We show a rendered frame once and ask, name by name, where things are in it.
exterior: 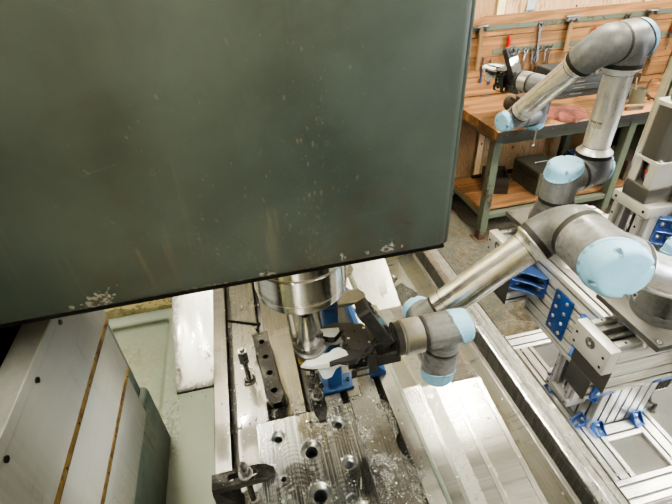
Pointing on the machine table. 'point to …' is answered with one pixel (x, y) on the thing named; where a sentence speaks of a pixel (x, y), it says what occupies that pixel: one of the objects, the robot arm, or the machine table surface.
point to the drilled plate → (348, 443)
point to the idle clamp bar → (269, 371)
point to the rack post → (338, 367)
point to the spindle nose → (303, 291)
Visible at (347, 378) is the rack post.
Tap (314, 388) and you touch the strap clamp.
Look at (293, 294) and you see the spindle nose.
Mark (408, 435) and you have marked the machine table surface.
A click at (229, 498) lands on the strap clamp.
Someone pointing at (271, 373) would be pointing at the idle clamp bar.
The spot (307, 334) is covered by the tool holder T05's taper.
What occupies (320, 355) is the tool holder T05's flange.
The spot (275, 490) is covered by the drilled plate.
